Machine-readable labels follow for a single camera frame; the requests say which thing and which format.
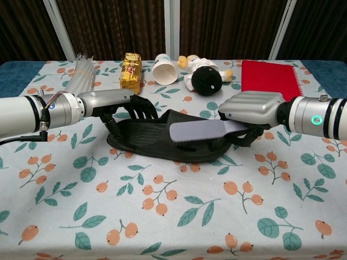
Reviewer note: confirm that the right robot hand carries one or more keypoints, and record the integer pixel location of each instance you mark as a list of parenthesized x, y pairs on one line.
[(252, 107)]

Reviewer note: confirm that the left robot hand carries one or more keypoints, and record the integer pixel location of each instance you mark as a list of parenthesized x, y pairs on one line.
[(108, 100)]

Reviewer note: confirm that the black slipper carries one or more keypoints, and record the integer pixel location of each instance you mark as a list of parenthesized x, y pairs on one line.
[(151, 140)]

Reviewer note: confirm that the grey plastic brush head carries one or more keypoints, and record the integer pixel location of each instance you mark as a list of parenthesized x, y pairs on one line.
[(198, 131)]

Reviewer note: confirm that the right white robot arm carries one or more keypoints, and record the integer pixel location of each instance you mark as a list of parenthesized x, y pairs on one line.
[(311, 117)]

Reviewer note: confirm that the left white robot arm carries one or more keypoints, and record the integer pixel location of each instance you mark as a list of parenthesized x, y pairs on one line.
[(38, 112)]

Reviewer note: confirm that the red spiral notebook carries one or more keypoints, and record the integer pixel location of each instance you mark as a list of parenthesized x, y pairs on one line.
[(267, 78)]

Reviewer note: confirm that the gold foil snack package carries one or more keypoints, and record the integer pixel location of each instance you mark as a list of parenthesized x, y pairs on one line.
[(131, 74)]

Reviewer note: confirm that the bundle of clear straws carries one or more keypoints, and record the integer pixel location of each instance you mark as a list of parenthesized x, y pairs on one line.
[(81, 75)]

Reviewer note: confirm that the plush doll black hair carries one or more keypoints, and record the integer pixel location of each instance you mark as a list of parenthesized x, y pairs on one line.
[(204, 77)]

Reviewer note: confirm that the white paper cup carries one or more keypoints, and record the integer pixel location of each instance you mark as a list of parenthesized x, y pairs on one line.
[(164, 70)]

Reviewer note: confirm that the floral patterned tablecloth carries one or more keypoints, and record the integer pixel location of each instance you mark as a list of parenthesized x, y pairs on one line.
[(173, 189)]

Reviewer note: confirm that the white partition frame post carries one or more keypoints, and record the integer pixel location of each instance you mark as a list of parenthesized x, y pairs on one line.
[(172, 27), (282, 27), (61, 27)]

